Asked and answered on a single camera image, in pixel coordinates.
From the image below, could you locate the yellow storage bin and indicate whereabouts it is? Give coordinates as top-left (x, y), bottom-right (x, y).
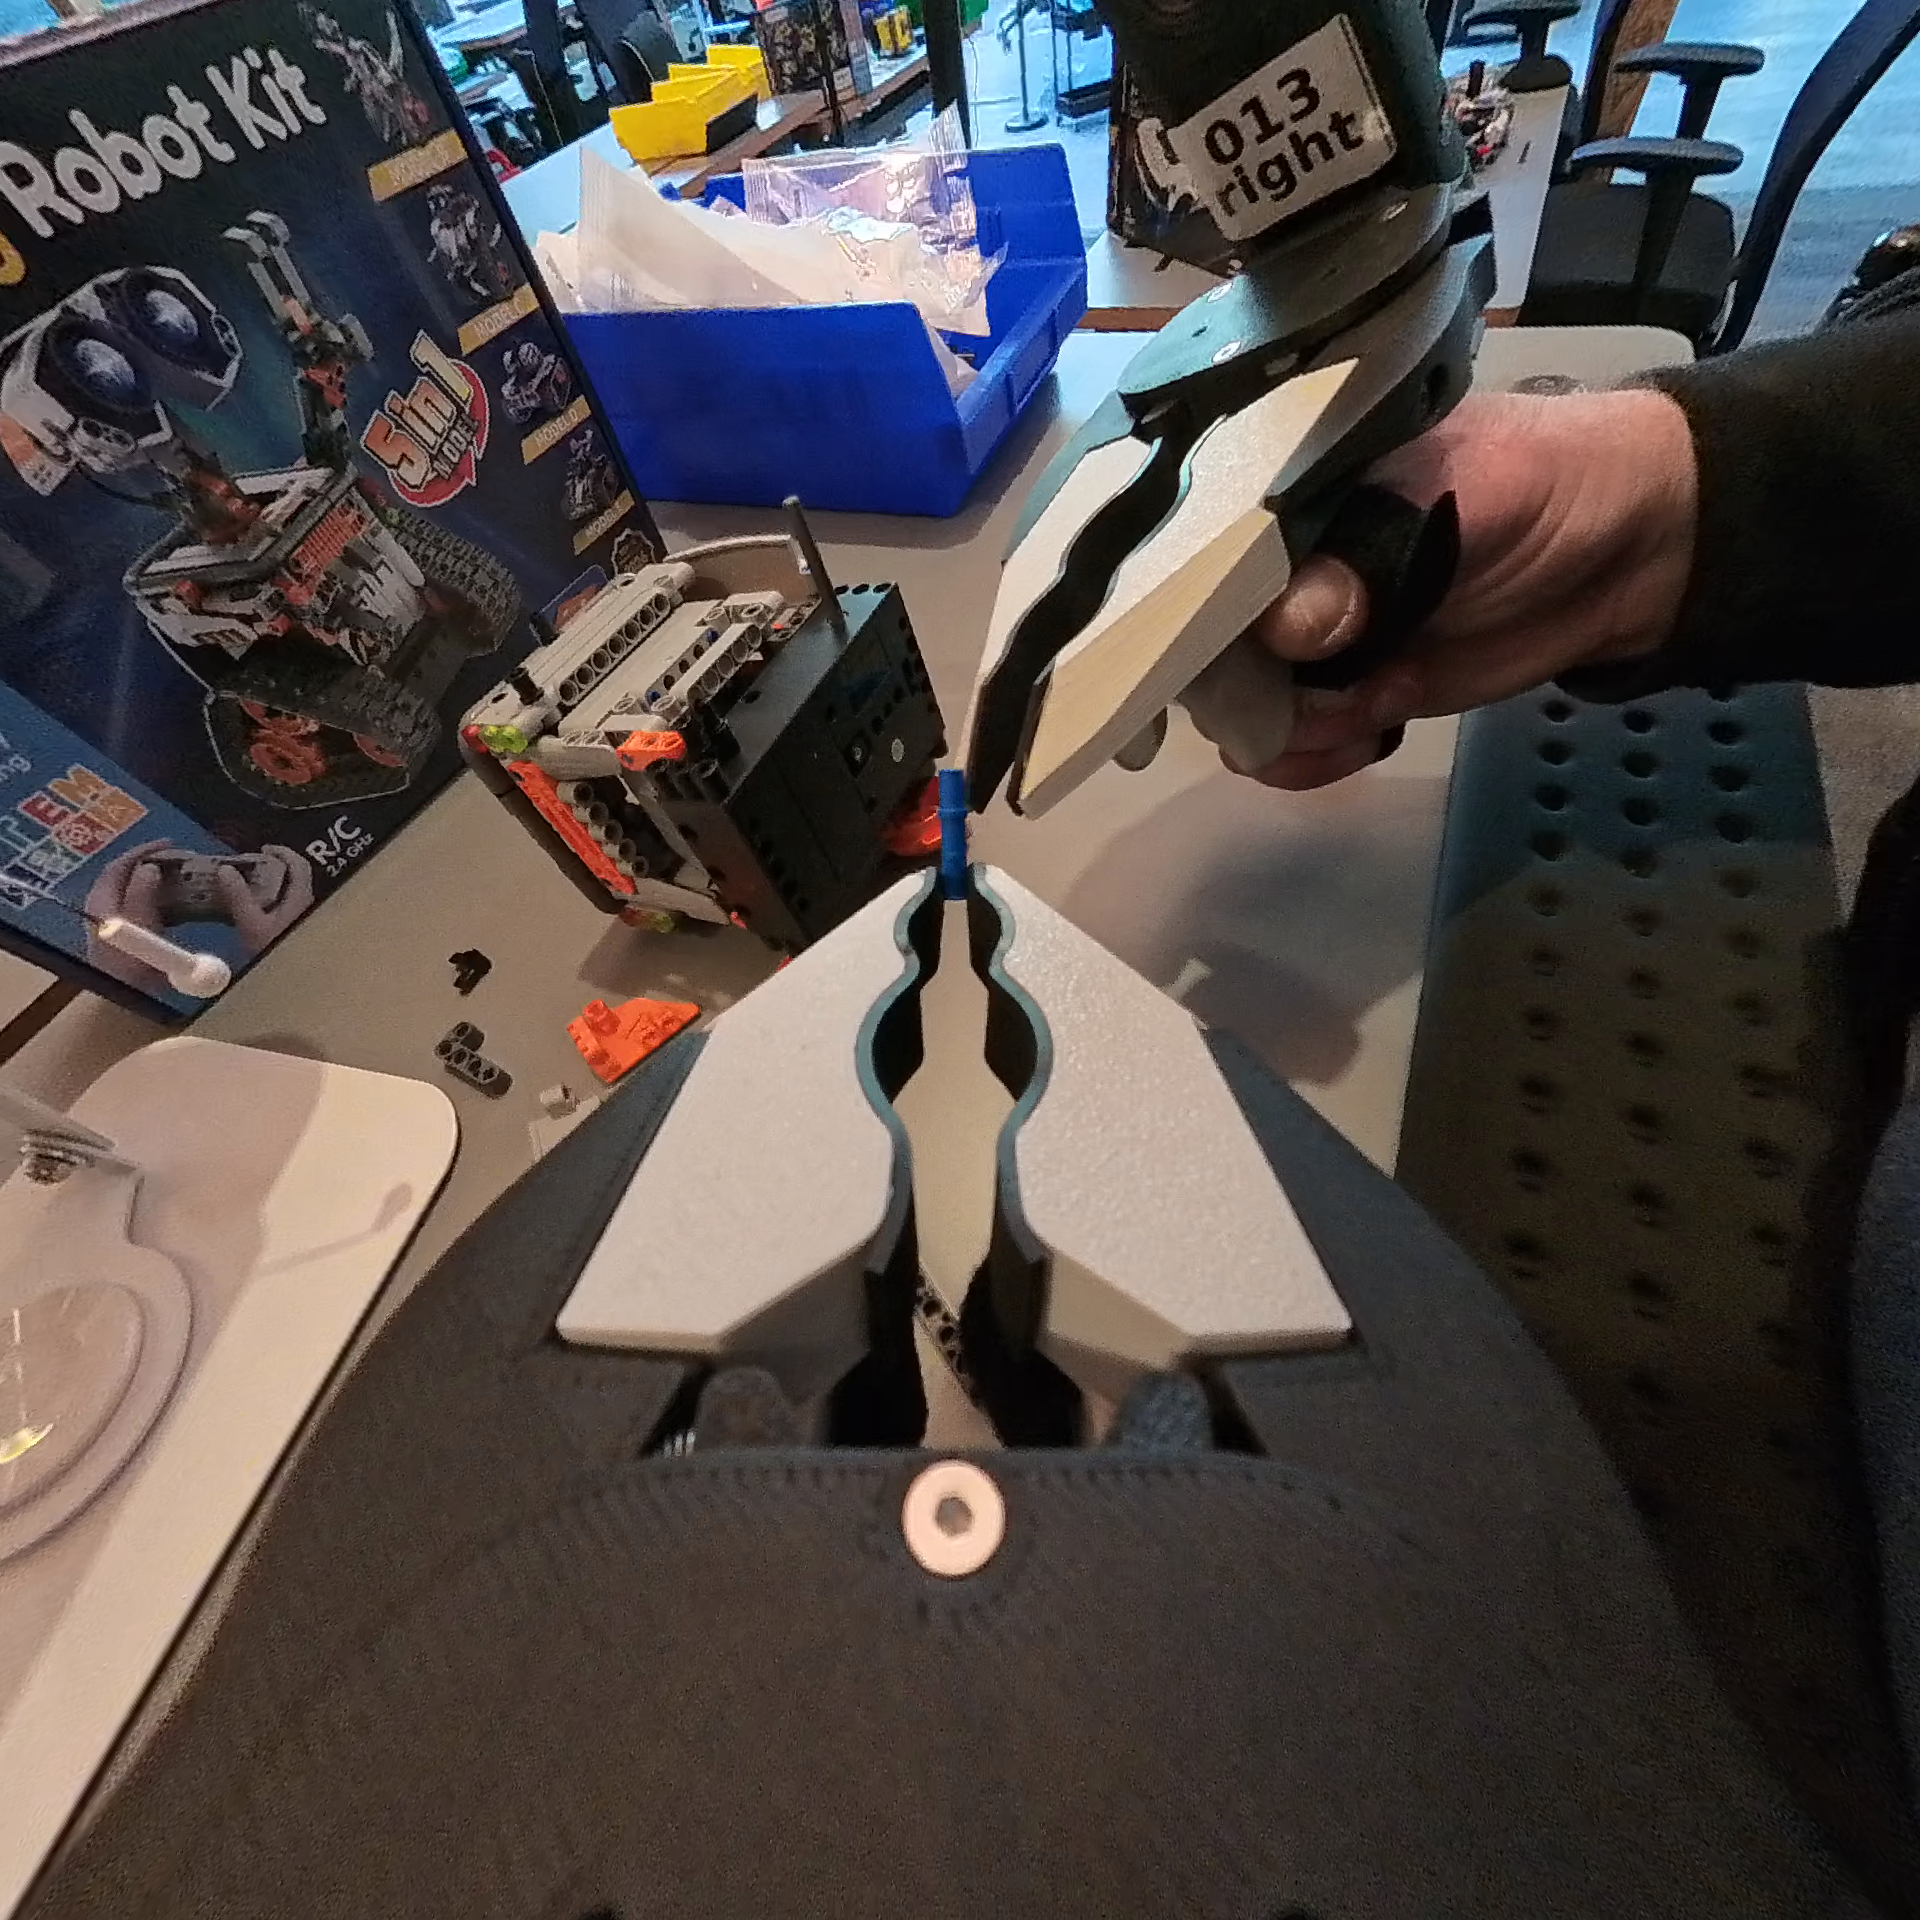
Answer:
top-left (608, 47), bottom-right (776, 169)

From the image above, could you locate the orange wedge plate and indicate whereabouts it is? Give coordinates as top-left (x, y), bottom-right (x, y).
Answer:
top-left (567, 996), bottom-right (704, 1086)

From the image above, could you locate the black office chair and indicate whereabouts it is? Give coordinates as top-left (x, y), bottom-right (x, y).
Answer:
top-left (1441, 0), bottom-right (1585, 107)
top-left (1515, 41), bottom-right (1770, 338)

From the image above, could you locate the printed robot kit box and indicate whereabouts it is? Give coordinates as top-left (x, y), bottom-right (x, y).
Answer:
top-left (0, 0), bottom-right (670, 1023)

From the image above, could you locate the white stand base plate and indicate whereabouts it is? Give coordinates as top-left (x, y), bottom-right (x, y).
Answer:
top-left (0, 1035), bottom-right (461, 1848)

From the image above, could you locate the white knob rod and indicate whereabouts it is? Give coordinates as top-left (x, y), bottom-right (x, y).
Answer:
top-left (94, 919), bottom-right (235, 1002)

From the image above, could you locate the person's right forearm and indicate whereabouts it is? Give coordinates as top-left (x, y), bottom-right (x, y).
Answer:
top-left (1559, 300), bottom-right (1920, 707)

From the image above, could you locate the person's right hand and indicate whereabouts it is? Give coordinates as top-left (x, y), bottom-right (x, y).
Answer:
top-left (1257, 382), bottom-right (1706, 790)

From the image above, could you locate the blue plastic storage bin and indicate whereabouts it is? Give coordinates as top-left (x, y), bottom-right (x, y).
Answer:
top-left (559, 142), bottom-right (1088, 519)

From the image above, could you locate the white articulated stand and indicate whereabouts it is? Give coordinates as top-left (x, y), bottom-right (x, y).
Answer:
top-left (0, 1080), bottom-right (197, 1561)

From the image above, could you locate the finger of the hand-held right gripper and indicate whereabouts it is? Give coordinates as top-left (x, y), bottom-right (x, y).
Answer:
top-left (1014, 356), bottom-right (1362, 820)
top-left (961, 428), bottom-right (1202, 812)

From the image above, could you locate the person's leg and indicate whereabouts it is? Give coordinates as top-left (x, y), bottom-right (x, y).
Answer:
top-left (1842, 1080), bottom-right (1920, 1906)

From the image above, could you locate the building block robot vehicle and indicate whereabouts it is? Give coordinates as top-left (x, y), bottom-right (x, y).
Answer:
top-left (457, 504), bottom-right (977, 953)

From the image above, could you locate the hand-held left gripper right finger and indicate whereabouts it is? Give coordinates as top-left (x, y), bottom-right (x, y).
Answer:
top-left (977, 867), bottom-right (1357, 1450)

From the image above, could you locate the dark perforated pad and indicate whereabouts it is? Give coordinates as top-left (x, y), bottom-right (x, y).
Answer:
top-left (1395, 682), bottom-right (1920, 1920)

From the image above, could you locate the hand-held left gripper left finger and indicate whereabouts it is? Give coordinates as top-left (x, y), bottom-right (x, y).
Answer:
top-left (557, 871), bottom-right (923, 1442)

